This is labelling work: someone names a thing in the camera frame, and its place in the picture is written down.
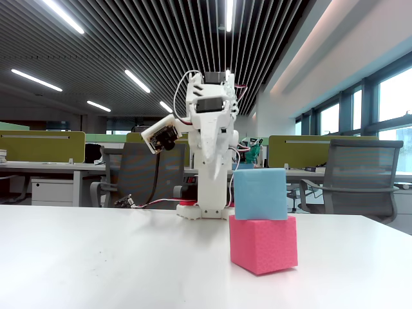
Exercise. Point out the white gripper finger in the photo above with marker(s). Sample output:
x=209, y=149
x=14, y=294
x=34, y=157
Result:
x=210, y=141
x=220, y=164

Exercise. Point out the blue foam cube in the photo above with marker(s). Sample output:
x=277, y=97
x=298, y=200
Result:
x=260, y=193

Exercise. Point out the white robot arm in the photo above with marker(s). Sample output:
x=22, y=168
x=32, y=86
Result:
x=210, y=193

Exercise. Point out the red foam cube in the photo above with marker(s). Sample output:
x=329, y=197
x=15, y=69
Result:
x=262, y=244

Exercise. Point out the stack of white papers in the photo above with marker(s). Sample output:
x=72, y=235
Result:
x=2, y=156

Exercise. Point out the small blue box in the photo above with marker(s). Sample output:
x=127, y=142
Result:
x=243, y=166

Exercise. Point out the black box red display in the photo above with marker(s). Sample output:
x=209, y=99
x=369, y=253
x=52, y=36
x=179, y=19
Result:
x=190, y=179

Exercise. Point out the green white desk gadget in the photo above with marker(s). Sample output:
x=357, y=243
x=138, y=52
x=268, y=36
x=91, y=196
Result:
x=252, y=151

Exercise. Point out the white ceiling light strip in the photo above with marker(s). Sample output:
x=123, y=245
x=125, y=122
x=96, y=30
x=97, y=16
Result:
x=136, y=80
x=64, y=17
x=35, y=80
x=229, y=14
x=165, y=107
x=98, y=106

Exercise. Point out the black red table clamp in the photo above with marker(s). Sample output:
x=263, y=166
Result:
x=185, y=193

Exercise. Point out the grey office chair base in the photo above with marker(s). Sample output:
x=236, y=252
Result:
x=293, y=190

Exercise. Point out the olive green desk partition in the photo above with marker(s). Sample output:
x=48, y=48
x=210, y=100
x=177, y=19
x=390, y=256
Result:
x=42, y=148
x=299, y=154
x=133, y=138

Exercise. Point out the grey mesh office chair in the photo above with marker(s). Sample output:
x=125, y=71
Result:
x=360, y=161
x=135, y=174

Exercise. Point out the white office desk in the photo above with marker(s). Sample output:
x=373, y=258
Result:
x=48, y=166
x=305, y=174

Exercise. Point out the small black circuit board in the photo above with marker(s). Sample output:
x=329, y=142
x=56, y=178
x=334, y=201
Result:
x=122, y=201

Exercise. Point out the black backpack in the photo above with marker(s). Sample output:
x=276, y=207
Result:
x=93, y=154

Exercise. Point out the white drawer cabinet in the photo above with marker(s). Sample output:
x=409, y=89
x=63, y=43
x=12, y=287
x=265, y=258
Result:
x=51, y=193

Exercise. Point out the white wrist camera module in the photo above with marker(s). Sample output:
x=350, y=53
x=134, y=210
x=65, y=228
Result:
x=161, y=135

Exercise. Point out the dark window frame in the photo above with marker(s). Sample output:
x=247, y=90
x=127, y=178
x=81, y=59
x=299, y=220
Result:
x=368, y=106

